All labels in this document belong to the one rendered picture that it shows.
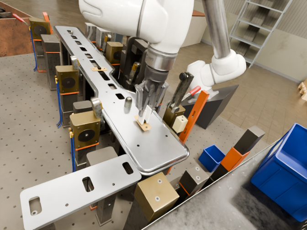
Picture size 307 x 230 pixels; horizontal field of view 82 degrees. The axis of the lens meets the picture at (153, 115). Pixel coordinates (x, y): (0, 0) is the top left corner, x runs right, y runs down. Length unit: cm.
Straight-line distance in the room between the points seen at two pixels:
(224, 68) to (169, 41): 81
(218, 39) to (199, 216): 95
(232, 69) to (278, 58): 557
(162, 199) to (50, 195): 27
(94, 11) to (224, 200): 61
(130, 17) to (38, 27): 106
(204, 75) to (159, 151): 80
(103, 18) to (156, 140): 42
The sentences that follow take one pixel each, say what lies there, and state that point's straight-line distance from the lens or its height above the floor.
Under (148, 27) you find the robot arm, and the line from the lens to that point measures 50.
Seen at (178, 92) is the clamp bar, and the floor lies 113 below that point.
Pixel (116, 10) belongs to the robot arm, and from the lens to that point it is 50.
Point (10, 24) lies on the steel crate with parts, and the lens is 297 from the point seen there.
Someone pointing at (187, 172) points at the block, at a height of 108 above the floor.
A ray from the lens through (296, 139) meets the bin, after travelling 91.
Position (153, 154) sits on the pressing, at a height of 100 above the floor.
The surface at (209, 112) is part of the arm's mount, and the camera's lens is 127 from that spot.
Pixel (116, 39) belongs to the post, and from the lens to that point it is 155.
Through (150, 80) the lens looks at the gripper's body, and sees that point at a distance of 58.
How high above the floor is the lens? 147
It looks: 37 degrees down
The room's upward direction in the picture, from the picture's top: 17 degrees clockwise
